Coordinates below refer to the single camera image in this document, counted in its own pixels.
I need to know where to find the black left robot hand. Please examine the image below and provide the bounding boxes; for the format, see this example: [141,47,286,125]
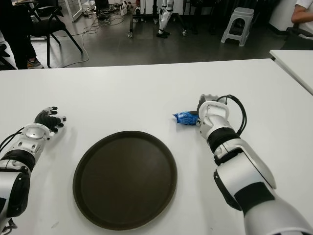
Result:
[34,106,67,134]

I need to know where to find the blue Oreo packet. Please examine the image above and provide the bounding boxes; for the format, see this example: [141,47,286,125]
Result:
[171,111,199,127]

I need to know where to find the standing person in black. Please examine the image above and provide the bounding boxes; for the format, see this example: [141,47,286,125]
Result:
[0,0,45,70]

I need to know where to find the black office chair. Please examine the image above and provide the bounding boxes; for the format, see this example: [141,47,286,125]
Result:
[280,26,313,51]

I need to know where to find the grey plastic stool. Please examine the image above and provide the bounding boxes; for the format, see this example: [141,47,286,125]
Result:
[221,7,255,47]

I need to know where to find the round dark brown tray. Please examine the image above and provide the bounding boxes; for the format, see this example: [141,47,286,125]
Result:
[72,131,178,231]

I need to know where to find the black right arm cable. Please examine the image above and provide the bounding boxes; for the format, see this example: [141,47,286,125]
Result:
[216,94,247,136]

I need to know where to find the tangled floor cables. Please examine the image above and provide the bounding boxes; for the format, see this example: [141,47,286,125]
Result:
[94,3,125,26]

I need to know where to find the white framed panel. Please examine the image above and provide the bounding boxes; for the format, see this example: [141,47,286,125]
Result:
[65,0,84,23]

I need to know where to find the white humanoid robot leg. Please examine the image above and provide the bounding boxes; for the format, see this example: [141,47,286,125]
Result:
[156,0,175,39]

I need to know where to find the black wheeled metal frame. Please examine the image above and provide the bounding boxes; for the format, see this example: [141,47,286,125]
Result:
[126,0,189,39]

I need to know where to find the white side table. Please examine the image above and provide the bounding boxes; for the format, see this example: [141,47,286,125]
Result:
[268,49,313,96]

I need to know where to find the white floor cable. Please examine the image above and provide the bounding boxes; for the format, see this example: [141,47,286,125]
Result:
[50,14,103,69]

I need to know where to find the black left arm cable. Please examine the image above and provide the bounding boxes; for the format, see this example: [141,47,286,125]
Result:
[0,128,25,235]

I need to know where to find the seated person in white shirt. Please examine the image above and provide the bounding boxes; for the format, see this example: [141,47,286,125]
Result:
[291,0,313,24]

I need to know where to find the black folding chair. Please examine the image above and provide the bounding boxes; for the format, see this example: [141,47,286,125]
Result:
[24,0,84,69]
[0,44,18,71]

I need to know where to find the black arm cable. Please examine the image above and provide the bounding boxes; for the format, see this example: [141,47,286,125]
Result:
[0,128,25,235]
[216,94,247,136]

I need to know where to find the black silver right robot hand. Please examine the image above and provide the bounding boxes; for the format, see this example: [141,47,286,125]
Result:
[190,94,219,116]

